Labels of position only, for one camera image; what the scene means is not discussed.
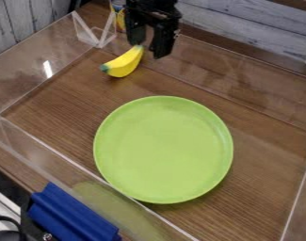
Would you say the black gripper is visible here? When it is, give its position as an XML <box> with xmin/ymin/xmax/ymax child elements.
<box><xmin>124</xmin><ymin>0</ymin><xmax>183</xmax><ymax>59</ymax></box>

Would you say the yellow toy banana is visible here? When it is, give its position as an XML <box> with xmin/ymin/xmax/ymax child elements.
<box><xmin>99</xmin><ymin>45</ymin><xmax>143</xmax><ymax>78</ymax></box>

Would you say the green round plate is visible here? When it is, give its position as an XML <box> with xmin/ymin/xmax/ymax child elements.
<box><xmin>93</xmin><ymin>96</ymin><xmax>232</xmax><ymax>204</ymax></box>

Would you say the yellow labelled tin can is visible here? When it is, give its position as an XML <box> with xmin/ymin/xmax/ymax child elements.
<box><xmin>109</xmin><ymin>0</ymin><xmax>125</xmax><ymax>32</ymax></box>

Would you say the blue plastic clamp block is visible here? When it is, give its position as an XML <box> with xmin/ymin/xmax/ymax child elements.
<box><xmin>28</xmin><ymin>183</ymin><xmax>121</xmax><ymax>241</ymax></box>

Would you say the clear acrylic enclosure wall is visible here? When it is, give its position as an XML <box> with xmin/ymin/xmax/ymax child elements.
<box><xmin>0</xmin><ymin>7</ymin><xmax>306</xmax><ymax>241</ymax></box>

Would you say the black cable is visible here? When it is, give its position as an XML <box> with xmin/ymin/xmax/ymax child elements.
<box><xmin>0</xmin><ymin>215</ymin><xmax>31</xmax><ymax>241</ymax></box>

